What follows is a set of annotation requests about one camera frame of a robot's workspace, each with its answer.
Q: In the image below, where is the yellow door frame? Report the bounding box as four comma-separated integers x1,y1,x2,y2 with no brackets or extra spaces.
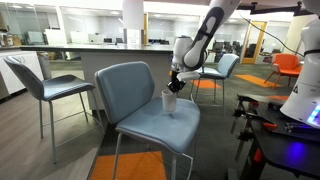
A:
241,20,269,65

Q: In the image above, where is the blue upholstered chair with mug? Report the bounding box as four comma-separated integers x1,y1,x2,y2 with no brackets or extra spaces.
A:
94,60,202,180

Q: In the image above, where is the orange armchair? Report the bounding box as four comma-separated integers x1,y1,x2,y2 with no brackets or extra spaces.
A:
263,53,304,89

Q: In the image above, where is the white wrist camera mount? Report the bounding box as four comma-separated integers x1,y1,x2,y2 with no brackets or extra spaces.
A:
176,70,202,83

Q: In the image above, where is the orange-handled black clamp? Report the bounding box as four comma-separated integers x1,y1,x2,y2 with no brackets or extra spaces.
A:
232,109,278,131

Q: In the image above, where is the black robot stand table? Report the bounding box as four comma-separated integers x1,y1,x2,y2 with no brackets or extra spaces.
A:
228,93,320,180

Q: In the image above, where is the black overhead mounting bar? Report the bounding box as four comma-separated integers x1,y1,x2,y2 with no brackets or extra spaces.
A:
237,0,320,16

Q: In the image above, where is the white low cabinet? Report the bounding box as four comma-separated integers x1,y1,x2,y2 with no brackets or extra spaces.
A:
0,49,45,101

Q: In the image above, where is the white paper sign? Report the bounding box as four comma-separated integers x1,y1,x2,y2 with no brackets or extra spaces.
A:
126,28,142,46

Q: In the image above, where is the white mug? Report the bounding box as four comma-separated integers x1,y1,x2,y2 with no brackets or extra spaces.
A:
161,88,178,113

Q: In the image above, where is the white round column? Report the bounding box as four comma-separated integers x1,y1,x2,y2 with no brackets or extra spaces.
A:
121,0,145,46

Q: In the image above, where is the black hanging cable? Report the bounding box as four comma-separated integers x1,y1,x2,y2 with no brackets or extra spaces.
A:
239,13,306,58

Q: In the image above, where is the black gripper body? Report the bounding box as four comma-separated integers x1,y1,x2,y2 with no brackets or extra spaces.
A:
167,77,187,93

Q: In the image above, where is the dark-backed blue bar chair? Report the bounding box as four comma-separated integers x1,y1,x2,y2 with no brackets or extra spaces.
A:
3,55,104,165

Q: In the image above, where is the small light blue chair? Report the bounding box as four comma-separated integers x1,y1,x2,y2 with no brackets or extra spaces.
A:
189,53,241,105

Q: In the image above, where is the grey trash bin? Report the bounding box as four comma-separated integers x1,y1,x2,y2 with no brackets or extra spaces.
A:
36,51,53,81

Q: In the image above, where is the grey counter island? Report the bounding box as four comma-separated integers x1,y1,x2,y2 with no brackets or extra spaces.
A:
19,43,211,112

